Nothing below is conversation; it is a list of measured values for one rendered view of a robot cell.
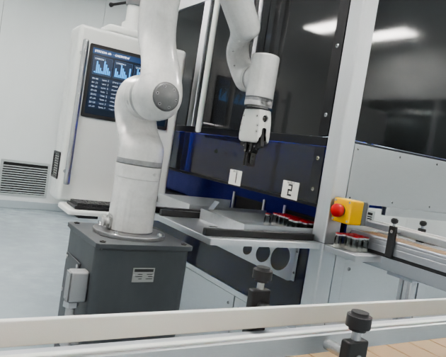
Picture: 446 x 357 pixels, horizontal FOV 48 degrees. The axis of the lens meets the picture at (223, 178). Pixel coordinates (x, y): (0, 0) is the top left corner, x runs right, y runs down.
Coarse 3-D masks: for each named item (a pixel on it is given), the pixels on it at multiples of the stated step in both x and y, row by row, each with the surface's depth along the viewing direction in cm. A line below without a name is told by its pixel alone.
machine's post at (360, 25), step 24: (360, 0) 151; (360, 24) 150; (360, 48) 151; (360, 72) 152; (336, 96) 155; (360, 96) 154; (336, 120) 154; (336, 144) 153; (336, 168) 152; (336, 192) 153; (312, 264) 156; (312, 288) 155
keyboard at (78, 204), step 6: (72, 198) 204; (72, 204) 197; (78, 204) 194; (84, 204) 195; (90, 204) 197; (96, 204) 198; (102, 204) 200; (108, 204) 204; (96, 210) 197; (102, 210) 198; (108, 210) 200
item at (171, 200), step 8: (160, 200) 193; (168, 200) 187; (176, 200) 181; (184, 200) 201; (192, 200) 203; (200, 200) 205; (208, 200) 207; (216, 200) 209; (224, 200) 211; (192, 208) 174; (200, 208) 176; (208, 208) 177; (216, 208) 179; (224, 208) 181; (232, 208) 183; (240, 208) 185
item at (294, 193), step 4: (284, 180) 172; (284, 184) 172; (288, 184) 170; (292, 184) 168; (296, 184) 166; (284, 188) 171; (288, 188) 169; (292, 188) 168; (296, 188) 166; (284, 192) 171; (292, 192) 167; (296, 192) 166; (284, 196) 171; (288, 196) 169; (292, 196) 167; (296, 196) 166
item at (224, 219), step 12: (204, 216) 164; (216, 216) 158; (228, 216) 172; (240, 216) 175; (252, 216) 178; (264, 216) 180; (228, 228) 151; (240, 228) 146; (252, 228) 146; (264, 228) 148; (276, 228) 151; (288, 228) 154; (300, 228) 156
